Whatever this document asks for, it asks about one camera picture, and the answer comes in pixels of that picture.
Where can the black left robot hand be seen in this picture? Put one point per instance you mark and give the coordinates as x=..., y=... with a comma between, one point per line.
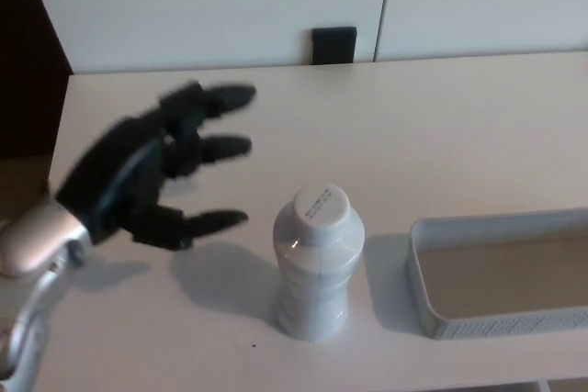
x=119, y=171

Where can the white plastic bottle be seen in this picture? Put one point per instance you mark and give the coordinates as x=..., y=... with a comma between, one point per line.
x=317, y=268

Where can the white mesh container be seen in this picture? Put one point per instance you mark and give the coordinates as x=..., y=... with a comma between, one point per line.
x=420, y=272

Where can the white cabinet door with lettering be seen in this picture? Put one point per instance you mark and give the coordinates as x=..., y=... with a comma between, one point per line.
x=184, y=11

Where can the white desk leg frame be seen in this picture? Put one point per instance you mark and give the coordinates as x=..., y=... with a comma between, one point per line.
x=543, y=386

